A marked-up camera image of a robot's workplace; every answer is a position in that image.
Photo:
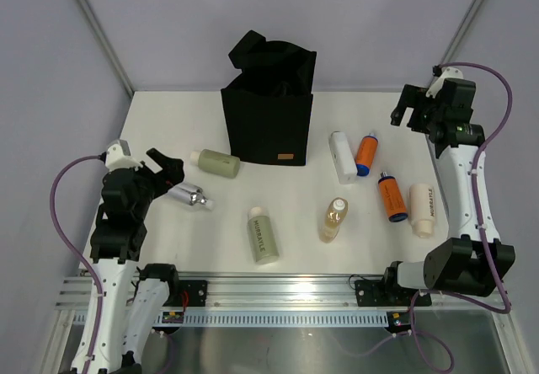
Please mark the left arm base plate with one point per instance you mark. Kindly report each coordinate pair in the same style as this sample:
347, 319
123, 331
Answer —
192, 293

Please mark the clear amber liquid bottle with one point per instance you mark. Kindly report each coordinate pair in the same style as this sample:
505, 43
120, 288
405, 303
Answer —
335, 214

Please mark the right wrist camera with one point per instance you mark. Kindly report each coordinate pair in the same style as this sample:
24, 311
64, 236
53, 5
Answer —
436, 86

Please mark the left aluminium frame post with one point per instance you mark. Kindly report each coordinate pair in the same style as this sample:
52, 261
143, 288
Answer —
105, 46

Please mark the silver metallic bottle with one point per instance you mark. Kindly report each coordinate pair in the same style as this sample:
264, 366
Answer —
191, 195

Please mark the green Murrayle bottle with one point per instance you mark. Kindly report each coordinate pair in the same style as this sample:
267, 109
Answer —
261, 236

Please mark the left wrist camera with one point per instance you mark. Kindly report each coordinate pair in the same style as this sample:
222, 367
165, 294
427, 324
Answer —
118, 155

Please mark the black canvas bag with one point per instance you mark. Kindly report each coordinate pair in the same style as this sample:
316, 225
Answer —
268, 106

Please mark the cream Murrayle bottle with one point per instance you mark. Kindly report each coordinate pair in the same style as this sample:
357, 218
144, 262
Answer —
422, 209

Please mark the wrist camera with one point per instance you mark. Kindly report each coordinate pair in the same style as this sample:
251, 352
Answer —
436, 86
118, 155

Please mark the aluminium rail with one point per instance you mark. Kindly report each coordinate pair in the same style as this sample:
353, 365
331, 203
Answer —
260, 293

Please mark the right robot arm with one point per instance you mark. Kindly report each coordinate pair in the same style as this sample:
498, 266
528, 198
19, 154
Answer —
472, 259

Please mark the aluminium frame post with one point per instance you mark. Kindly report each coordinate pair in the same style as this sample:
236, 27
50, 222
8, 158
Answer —
464, 28
105, 46

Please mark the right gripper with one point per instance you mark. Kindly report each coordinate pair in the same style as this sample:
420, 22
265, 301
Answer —
412, 97

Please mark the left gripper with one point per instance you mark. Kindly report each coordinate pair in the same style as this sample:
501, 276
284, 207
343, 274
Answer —
171, 168

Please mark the orange spray bottle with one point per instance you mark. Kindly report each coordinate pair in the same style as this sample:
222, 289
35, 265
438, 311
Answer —
392, 198
365, 155

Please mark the right aluminium frame post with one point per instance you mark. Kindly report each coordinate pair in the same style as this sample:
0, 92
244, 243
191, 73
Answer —
464, 28

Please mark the white rectangular bottle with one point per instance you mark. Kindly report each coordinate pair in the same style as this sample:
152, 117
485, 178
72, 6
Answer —
341, 154

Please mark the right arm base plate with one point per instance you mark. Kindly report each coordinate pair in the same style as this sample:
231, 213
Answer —
375, 293

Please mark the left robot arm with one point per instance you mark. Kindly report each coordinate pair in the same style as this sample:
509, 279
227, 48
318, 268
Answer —
115, 333

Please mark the slotted cable duct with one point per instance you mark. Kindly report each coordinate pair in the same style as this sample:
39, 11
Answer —
272, 319

